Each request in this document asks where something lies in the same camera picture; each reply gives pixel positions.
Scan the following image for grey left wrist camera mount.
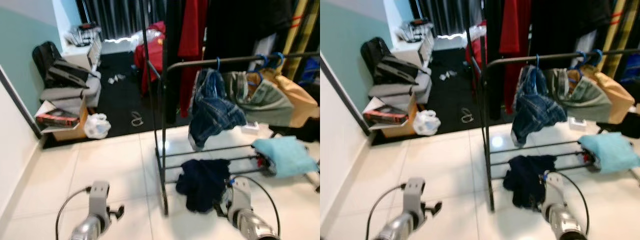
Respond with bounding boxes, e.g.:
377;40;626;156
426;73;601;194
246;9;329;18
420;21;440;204
88;180;111;222
402;177;426;221

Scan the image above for dark curtain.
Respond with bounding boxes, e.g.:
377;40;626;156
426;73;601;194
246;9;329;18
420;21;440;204
409;0;489;39
75;0;169;42

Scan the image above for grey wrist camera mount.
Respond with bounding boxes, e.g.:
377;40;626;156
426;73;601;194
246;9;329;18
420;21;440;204
88;180;111;222
542;172;566;209
230;177;254;217
402;177;426;221

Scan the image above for blue bag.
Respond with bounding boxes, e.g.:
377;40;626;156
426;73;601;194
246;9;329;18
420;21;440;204
620;54;640;84
300;56;321;86

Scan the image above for tan garment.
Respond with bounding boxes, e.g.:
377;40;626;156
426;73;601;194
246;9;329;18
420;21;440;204
260;67;320;129
580;64;636;125

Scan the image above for long black hanging garment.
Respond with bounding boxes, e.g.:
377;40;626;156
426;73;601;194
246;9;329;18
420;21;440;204
483;0;506;121
164;0;187;126

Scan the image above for white plastic bag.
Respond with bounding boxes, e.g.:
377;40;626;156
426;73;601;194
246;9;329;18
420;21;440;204
83;112;112;140
412;109;441;137

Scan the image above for red black flat box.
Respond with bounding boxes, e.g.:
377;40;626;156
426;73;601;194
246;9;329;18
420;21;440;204
34;108;81;130
363;105;409;126

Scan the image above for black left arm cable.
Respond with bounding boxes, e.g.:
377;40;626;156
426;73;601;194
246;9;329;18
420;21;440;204
54;186;94;240
364;183;407;240

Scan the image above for yellow plaid garment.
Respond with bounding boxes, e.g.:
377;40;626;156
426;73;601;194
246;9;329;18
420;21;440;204
284;0;321;81
602;0;640;79

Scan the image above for blue denim shorts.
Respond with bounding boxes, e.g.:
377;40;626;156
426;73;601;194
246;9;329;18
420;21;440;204
510;64;569;149
188;68;247;152

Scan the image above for white cabinet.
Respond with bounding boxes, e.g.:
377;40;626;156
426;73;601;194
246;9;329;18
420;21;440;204
389;32;435;69
62;37;104;72

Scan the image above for navy garment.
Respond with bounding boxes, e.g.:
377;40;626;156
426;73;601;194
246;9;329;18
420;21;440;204
175;158;232;214
502;154;557;210

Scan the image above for red hanging garment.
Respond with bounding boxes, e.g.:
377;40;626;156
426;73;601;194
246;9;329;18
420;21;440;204
498;0;532;115
178;0;209;119

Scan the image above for grey padded chair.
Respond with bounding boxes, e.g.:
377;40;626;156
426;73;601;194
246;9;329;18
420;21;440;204
368;67;432;114
39;70;102;117

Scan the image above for red bag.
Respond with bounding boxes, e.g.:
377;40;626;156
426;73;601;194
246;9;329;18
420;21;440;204
133;20;166;96
464;19;489;94

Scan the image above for teal cloth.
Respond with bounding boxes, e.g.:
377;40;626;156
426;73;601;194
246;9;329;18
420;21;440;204
577;132;640;175
251;135;320;179

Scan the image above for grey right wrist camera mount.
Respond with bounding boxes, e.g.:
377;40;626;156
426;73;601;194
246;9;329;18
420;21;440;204
542;172;566;209
230;177;254;217

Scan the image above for black backpack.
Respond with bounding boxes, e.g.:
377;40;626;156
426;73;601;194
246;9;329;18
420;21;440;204
359;37;419;85
32;41;91;89

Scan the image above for black metal clothes rack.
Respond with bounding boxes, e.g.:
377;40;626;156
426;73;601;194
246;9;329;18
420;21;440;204
465;0;640;214
140;0;321;217

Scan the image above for wide black hanging garment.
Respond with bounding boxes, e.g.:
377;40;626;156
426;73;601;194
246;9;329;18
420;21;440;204
528;0;614;69
204;0;294;72

